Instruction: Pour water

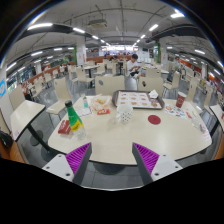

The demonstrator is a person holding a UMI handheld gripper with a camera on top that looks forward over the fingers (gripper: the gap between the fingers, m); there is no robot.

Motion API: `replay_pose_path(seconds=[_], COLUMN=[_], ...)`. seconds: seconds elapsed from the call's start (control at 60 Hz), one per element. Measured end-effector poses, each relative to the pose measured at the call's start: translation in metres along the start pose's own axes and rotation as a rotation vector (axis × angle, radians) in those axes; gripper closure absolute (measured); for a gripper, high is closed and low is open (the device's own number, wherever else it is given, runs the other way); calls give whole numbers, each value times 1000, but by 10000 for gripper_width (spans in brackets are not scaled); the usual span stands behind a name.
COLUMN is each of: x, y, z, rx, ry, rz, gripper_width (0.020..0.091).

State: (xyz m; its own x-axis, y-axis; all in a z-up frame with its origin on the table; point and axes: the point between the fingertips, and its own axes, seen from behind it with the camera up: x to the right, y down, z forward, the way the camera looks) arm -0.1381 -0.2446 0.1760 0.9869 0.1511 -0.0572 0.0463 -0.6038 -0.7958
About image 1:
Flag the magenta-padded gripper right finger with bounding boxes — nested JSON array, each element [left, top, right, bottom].
[[131, 142, 183, 186]]

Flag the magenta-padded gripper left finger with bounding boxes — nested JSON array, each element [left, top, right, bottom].
[[42, 142, 93, 186]]

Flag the green drink bottle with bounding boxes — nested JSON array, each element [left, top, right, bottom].
[[64, 99, 88, 141]]

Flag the flat round red coaster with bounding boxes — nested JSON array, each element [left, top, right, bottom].
[[147, 114, 162, 126]]

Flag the white paper leaflet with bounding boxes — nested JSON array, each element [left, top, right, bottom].
[[198, 118, 213, 143]]

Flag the colourful sticker sheet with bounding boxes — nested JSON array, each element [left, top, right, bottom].
[[163, 104, 189, 120]]

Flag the white card with red print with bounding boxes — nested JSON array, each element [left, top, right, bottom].
[[74, 106, 93, 118]]

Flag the beige side table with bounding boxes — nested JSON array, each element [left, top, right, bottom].
[[209, 104, 224, 138], [9, 99, 51, 153]]

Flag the black bag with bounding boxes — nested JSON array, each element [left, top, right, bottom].
[[0, 129, 14, 149]]

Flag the white polka-dot mug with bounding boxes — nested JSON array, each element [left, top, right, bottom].
[[115, 104, 134, 125]]

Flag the red paper cup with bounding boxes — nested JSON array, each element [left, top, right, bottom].
[[175, 91, 188, 109]]

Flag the small clear bottle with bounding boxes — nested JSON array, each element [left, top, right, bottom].
[[81, 93, 90, 109]]

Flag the brown tray with paper liner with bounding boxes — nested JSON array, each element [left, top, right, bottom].
[[111, 89, 166, 111]]

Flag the crumpled white napkin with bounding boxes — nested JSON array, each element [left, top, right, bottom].
[[148, 89, 159, 99]]

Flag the clear plastic food bag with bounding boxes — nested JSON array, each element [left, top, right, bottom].
[[89, 94, 113, 112]]

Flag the beige chair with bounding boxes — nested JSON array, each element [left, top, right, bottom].
[[45, 77, 73, 118], [137, 76, 164, 98], [94, 75, 126, 97]]

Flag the beige chairs group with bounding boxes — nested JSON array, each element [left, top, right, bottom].
[[28, 58, 221, 103]]

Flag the person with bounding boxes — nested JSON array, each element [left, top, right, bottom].
[[126, 53, 143, 79]]

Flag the ceiling strip lights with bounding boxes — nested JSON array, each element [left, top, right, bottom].
[[5, 9, 224, 73]]

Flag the ceiling air conditioner unit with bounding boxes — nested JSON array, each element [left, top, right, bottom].
[[87, 18, 109, 29]]

